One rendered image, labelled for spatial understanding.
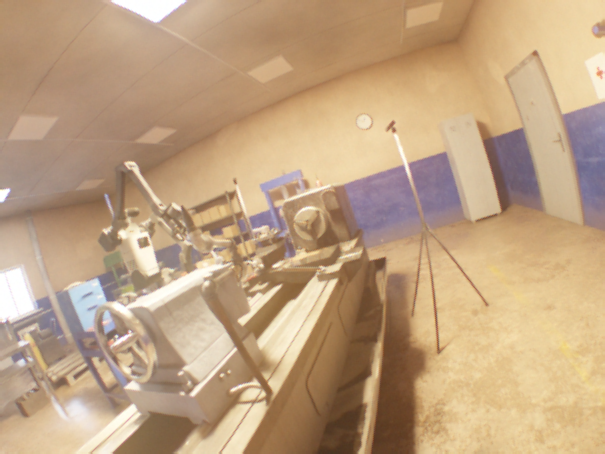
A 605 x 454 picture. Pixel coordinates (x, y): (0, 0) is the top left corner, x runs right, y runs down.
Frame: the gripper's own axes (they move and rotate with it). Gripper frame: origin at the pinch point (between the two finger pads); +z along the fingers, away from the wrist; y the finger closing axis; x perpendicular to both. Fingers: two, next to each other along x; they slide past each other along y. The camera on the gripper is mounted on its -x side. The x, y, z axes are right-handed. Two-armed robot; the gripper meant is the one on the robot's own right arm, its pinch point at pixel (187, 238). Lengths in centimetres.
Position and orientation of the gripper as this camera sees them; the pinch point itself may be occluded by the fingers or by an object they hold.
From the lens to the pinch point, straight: 178.0
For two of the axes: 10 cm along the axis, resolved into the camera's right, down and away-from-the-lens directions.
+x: -6.5, 7.4, 1.8
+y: 1.2, -1.3, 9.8
